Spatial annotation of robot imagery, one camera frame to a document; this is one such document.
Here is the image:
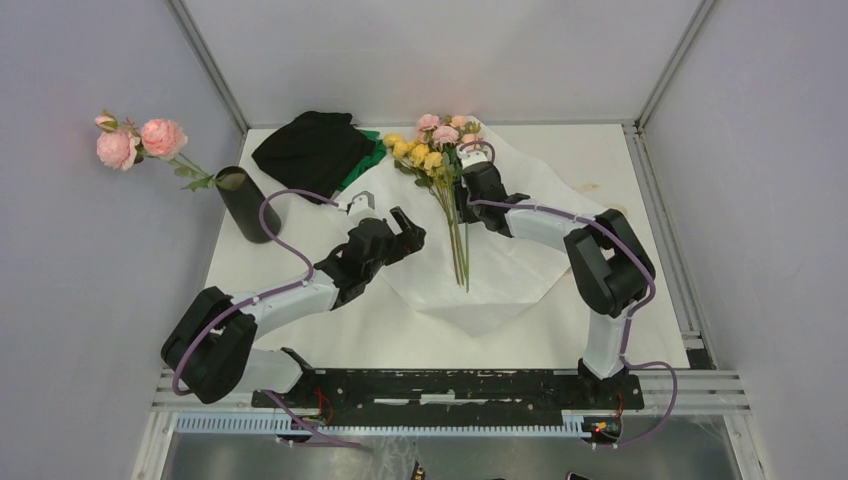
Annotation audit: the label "pink and yellow flower bunch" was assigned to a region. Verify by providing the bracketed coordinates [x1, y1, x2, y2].
[382, 114, 483, 290]

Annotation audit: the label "white paper bouquet wrap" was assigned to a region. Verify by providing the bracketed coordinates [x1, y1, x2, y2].
[334, 154, 589, 336]

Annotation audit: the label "cream printed ribbon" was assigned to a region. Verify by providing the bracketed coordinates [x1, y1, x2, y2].
[575, 183, 628, 216]

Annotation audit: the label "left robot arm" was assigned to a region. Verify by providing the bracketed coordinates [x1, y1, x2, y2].
[160, 207, 426, 408]

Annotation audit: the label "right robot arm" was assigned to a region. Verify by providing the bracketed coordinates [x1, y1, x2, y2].
[454, 160, 656, 408]

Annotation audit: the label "black cylindrical vase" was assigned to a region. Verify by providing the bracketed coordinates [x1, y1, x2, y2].
[215, 166, 282, 244]

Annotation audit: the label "pink roses in vase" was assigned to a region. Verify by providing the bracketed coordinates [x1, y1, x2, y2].
[94, 110, 220, 192]

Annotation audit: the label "green cloth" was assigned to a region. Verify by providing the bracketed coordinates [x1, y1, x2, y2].
[337, 130, 387, 192]

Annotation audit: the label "black cloth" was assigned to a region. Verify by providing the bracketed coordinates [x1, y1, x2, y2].
[252, 111, 376, 204]

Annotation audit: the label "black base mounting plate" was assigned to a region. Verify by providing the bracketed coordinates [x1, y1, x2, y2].
[251, 368, 645, 428]

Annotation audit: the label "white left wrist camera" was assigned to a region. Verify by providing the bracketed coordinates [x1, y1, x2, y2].
[346, 191, 377, 225]

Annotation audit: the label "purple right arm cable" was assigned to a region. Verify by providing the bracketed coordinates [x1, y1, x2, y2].
[457, 140, 680, 450]

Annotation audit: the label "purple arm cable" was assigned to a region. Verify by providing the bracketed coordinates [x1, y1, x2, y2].
[457, 140, 680, 450]
[170, 189, 367, 450]

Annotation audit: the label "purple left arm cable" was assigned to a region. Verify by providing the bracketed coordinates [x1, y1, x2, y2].
[170, 189, 367, 450]

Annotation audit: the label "white slotted cable duct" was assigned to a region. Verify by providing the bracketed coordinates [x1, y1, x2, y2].
[173, 413, 594, 439]

